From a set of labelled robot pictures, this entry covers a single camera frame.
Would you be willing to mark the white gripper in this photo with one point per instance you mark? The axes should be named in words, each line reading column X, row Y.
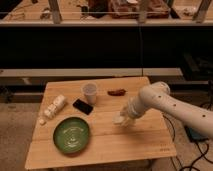
column 130, row 112

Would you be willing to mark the white sponge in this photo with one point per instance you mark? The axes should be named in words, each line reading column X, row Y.
column 118, row 119

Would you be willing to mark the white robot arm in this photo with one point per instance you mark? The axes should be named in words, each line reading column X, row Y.
column 157, row 96

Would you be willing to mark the white ceramic cup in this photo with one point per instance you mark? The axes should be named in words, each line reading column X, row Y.
column 89, row 91

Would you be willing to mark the wooden table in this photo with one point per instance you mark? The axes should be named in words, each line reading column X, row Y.
column 149, row 138

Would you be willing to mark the black smartphone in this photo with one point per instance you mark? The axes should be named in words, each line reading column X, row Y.
column 83, row 106

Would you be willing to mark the green plate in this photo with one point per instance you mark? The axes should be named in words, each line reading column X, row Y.
column 71, row 135

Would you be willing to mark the brown tray on bench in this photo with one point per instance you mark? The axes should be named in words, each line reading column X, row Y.
column 131, row 9

